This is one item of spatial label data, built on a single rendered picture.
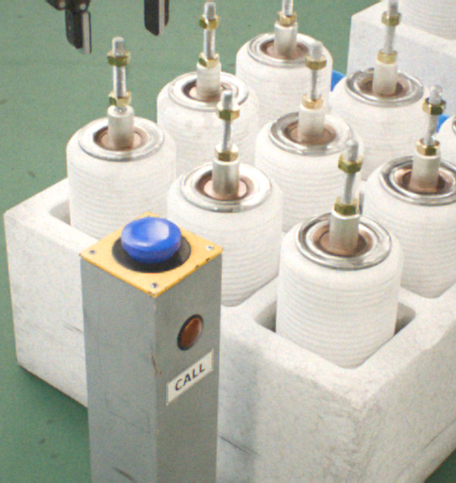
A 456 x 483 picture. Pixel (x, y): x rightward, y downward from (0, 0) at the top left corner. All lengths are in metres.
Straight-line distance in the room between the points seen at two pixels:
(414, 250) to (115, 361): 0.29
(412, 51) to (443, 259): 0.47
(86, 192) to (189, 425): 0.26
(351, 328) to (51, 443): 0.33
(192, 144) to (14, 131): 0.51
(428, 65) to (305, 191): 0.42
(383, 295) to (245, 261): 0.12
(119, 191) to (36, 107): 0.62
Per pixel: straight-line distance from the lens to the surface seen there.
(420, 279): 1.05
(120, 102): 1.06
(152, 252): 0.81
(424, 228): 1.02
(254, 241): 1.00
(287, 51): 1.24
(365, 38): 1.51
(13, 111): 1.66
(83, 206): 1.09
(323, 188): 1.08
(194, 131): 1.13
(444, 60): 1.45
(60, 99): 1.69
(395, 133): 1.16
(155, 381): 0.85
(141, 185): 1.06
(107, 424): 0.92
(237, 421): 1.03
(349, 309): 0.95
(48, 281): 1.12
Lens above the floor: 0.80
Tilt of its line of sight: 35 degrees down
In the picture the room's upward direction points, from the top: 2 degrees clockwise
